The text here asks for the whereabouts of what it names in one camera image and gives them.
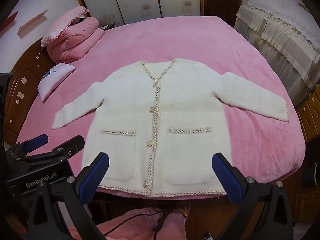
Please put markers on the small white printed pillow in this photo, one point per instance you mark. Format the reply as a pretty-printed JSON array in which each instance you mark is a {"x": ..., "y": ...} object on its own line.
[{"x": 55, "y": 80}]

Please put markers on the pale wooden wall shelf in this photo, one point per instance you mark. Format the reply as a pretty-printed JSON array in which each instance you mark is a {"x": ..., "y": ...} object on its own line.
[{"x": 32, "y": 22}]

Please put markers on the pink pillow with lace trim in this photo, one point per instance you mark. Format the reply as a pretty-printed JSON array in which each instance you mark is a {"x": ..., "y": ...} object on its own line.
[{"x": 67, "y": 17}]

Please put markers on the black round object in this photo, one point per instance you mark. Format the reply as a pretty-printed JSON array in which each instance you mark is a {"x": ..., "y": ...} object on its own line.
[{"x": 312, "y": 175}]

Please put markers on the wooden cabinet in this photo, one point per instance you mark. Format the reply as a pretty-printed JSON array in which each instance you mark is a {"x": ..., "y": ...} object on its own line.
[{"x": 310, "y": 115}]

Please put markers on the white fluffy cardigan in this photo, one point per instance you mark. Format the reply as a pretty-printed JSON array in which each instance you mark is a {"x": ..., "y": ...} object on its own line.
[{"x": 190, "y": 105}]

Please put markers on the person's pink fleece clothing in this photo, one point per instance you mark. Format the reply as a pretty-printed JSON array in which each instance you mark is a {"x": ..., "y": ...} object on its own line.
[{"x": 175, "y": 227}]

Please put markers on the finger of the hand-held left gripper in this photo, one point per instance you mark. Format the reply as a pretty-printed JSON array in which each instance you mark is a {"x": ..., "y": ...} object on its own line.
[
  {"x": 75, "y": 143},
  {"x": 37, "y": 140}
]

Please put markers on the pink fleece bed blanket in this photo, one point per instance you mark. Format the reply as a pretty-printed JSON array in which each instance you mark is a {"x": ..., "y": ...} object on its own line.
[{"x": 200, "y": 42}]

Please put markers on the red wall shelf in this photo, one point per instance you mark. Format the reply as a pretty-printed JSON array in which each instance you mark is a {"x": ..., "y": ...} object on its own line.
[{"x": 11, "y": 20}]

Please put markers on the wooden bed headboard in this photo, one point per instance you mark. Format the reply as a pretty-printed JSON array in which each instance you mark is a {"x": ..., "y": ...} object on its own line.
[{"x": 32, "y": 62}]

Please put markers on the folded pink quilt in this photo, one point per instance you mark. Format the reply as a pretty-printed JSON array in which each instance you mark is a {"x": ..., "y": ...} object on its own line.
[{"x": 80, "y": 37}]

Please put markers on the small dark object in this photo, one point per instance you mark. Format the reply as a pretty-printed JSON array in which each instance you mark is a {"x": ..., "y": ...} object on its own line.
[{"x": 108, "y": 26}]

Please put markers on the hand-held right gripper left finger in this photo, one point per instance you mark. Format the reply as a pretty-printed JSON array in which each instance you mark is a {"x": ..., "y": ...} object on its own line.
[{"x": 96, "y": 176}]

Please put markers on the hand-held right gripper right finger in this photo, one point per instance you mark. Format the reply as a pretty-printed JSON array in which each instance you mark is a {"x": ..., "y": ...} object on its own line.
[{"x": 225, "y": 178}]

